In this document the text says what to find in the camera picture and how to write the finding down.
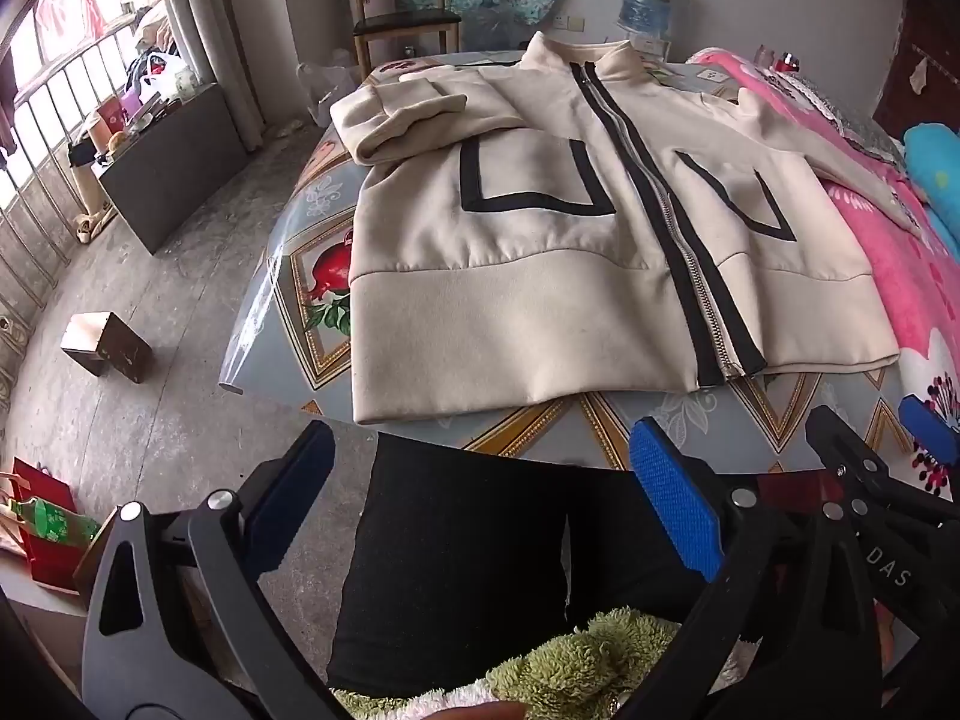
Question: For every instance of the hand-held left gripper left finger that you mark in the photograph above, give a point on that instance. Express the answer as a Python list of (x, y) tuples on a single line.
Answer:
[(296, 480)]

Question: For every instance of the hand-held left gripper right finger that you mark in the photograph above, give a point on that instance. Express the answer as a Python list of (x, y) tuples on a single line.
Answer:
[(675, 495)]

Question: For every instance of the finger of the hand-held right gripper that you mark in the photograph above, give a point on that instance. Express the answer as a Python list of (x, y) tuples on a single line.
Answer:
[(844, 446), (928, 427)]

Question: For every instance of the beige zip jacket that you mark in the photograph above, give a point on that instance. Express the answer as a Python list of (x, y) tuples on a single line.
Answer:
[(525, 300)]

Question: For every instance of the hanging dark clothes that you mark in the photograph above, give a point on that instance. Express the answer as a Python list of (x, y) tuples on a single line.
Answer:
[(7, 112)]

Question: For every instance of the patterned blue tablecloth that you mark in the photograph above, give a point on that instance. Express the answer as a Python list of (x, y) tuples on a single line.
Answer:
[(330, 349)]

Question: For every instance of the pink flowered blanket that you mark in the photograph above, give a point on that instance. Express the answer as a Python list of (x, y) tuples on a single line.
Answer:
[(900, 292)]

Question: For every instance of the green fuzzy coat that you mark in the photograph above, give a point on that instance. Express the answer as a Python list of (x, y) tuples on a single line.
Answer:
[(570, 667)]

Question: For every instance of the green packet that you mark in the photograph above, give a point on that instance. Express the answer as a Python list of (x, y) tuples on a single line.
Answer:
[(52, 521)]

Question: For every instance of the blue pillow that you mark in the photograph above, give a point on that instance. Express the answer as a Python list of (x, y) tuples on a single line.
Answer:
[(937, 172)]

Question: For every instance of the red paper bag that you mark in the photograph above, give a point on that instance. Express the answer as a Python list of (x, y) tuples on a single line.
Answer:
[(45, 562)]

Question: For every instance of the grey lace cloth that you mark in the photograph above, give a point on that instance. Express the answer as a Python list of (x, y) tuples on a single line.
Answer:
[(847, 116)]

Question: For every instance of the beige shoe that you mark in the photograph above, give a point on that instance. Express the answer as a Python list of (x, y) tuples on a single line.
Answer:
[(96, 227)]

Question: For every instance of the dark grey cabinet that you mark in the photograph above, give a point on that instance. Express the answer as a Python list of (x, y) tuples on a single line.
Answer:
[(180, 172)]

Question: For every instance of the small red can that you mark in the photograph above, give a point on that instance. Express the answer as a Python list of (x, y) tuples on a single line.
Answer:
[(787, 62)]

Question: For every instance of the clear plastic bag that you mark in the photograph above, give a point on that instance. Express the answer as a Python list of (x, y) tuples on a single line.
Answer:
[(326, 90)]

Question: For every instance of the dark wooden headboard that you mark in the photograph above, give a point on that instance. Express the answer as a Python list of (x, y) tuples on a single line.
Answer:
[(922, 30)]

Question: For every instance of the small glass jar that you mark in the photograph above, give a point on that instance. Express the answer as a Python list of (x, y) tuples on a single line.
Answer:
[(763, 56)]

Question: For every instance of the small red box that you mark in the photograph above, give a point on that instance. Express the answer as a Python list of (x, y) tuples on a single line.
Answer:
[(114, 116)]

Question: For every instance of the white plastic bag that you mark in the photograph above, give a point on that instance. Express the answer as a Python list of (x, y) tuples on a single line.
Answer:
[(169, 79)]

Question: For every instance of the small white water dispenser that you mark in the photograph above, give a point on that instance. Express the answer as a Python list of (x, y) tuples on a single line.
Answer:
[(649, 46)]

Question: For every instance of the grey curtain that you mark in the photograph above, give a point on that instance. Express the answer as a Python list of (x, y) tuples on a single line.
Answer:
[(210, 30)]

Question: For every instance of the metal window railing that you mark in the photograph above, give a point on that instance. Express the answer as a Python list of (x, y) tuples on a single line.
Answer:
[(56, 79)]

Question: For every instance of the wooden chair with black seat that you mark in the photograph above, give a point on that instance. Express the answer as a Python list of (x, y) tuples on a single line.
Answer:
[(405, 24)]

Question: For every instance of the blue water jug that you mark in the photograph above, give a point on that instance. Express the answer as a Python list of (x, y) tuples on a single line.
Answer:
[(645, 0)]

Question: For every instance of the clear empty water jug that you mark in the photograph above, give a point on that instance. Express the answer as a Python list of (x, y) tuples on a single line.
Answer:
[(491, 22)]

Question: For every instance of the hanging red cloth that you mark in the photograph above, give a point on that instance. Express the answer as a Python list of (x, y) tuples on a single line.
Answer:
[(71, 0)]

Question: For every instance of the white wall socket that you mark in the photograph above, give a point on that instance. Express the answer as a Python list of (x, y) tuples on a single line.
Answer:
[(570, 22)]

